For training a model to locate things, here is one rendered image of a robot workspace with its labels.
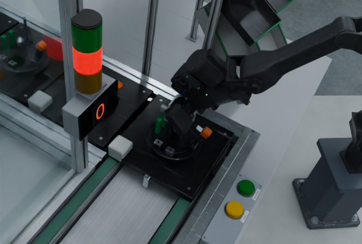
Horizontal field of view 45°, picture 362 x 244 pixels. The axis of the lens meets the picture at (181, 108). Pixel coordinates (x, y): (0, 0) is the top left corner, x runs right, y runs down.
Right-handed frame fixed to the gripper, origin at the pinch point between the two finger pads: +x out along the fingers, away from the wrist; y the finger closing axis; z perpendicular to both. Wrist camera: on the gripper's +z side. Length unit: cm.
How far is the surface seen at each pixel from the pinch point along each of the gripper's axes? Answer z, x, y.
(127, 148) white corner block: -2.5, 13.9, 10.0
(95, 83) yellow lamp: 18.4, -7.4, 19.8
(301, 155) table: -40.4, -1.3, -25.3
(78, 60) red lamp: 23.7, -10.2, 21.3
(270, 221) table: -40.0, -1.2, 0.0
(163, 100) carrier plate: -2.6, 16.6, -10.4
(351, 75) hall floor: -107, 56, -186
